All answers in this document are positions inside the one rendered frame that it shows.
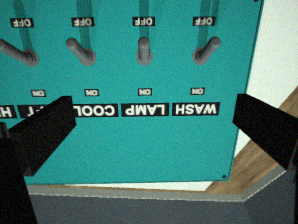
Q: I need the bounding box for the teal console panel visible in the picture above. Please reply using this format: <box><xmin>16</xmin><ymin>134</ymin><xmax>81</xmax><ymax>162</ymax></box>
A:
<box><xmin>0</xmin><ymin>0</ymin><xmax>264</xmax><ymax>185</ymax></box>

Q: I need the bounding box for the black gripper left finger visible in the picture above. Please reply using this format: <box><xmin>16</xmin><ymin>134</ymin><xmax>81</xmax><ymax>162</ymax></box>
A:
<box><xmin>0</xmin><ymin>96</ymin><xmax>76</xmax><ymax>224</ymax></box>

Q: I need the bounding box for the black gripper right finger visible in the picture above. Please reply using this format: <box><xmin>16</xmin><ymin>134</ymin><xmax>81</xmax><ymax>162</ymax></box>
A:
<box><xmin>232</xmin><ymin>93</ymin><xmax>298</xmax><ymax>224</ymax></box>

